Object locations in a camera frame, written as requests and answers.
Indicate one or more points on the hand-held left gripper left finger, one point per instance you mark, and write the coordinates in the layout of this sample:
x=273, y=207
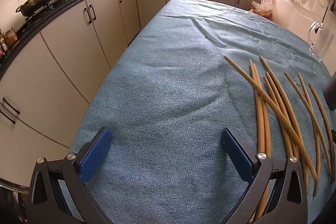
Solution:
x=95, y=155

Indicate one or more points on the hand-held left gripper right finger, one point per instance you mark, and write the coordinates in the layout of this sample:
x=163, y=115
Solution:
x=237, y=154

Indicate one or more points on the pile of wooden chopsticks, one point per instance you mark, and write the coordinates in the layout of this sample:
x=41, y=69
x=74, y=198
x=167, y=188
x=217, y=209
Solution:
x=260, y=124

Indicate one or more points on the dark chopstick holder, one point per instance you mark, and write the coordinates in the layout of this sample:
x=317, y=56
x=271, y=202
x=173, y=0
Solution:
x=331, y=92

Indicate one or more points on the blue table cloth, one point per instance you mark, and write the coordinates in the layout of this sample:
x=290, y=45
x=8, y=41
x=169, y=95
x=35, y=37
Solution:
x=170, y=82

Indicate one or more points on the beige kitchen cabinets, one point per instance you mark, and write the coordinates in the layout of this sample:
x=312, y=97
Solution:
x=73, y=37

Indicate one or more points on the clear glass mug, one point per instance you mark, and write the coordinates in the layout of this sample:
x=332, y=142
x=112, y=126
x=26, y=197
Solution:
x=324, y=40

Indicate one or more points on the condiment jar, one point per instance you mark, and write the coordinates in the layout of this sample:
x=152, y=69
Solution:
x=11, y=37

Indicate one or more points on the red bin with plastic bags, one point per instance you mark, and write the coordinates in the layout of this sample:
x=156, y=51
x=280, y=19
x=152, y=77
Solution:
x=262, y=6

